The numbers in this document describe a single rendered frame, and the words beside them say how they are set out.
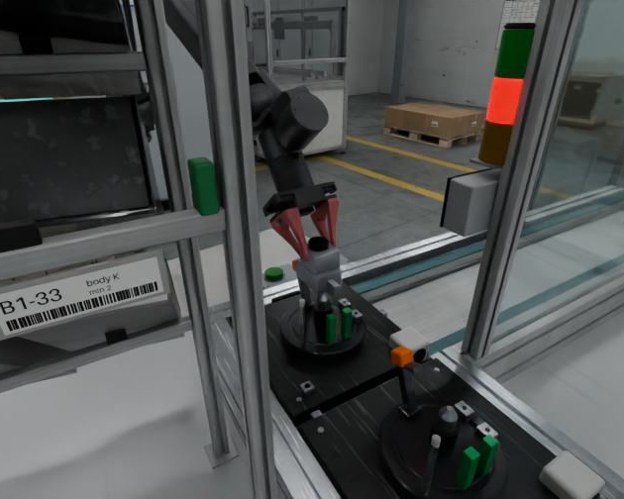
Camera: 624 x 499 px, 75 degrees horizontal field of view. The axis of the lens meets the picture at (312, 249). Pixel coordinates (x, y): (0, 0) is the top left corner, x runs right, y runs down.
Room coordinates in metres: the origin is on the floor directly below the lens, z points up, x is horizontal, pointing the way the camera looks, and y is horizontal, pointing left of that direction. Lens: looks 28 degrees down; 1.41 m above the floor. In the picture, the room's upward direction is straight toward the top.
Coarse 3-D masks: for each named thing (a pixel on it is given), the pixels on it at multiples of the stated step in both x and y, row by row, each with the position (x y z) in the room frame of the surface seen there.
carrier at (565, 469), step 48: (384, 384) 0.41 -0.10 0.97; (432, 384) 0.41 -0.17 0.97; (336, 432) 0.34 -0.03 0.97; (384, 432) 0.32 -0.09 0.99; (432, 432) 0.30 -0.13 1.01; (480, 432) 0.31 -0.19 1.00; (336, 480) 0.27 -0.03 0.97; (384, 480) 0.27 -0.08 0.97; (432, 480) 0.26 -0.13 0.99; (480, 480) 0.26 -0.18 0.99; (528, 480) 0.27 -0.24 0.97; (576, 480) 0.26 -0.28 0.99
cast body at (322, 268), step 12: (312, 240) 0.53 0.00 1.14; (324, 240) 0.53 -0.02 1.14; (312, 252) 0.51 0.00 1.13; (324, 252) 0.51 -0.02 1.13; (336, 252) 0.51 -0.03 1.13; (300, 264) 0.53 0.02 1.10; (312, 264) 0.50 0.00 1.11; (324, 264) 0.50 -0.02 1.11; (336, 264) 0.51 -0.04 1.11; (300, 276) 0.53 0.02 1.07; (312, 276) 0.50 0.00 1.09; (324, 276) 0.50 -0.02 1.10; (336, 276) 0.51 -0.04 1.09; (312, 288) 0.50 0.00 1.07; (324, 288) 0.50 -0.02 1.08; (336, 288) 0.48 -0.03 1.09
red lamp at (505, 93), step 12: (492, 84) 0.52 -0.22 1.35; (504, 84) 0.50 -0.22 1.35; (516, 84) 0.49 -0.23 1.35; (492, 96) 0.52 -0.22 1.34; (504, 96) 0.50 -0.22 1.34; (516, 96) 0.49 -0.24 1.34; (492, 108) 0.51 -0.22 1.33; (504, 108) 0.50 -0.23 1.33; (516, 108) 0.49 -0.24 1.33; (492, 120) 0.51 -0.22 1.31; (504, 120) 0.50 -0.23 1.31
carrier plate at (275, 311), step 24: (264, 312) 0.58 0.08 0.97; (360, 312) 0.58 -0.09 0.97; (384, 336) 0.52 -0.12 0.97; (288, 360) 0.46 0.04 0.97; (360, 360) 0.46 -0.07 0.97; (384, 360) 0.46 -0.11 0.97; (288, 384) 0.41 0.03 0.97; (336, 384) 0.41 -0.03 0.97; (360, 384) 0.41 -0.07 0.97; (288, 408) 0.37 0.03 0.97; (312, 408) 0.37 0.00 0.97
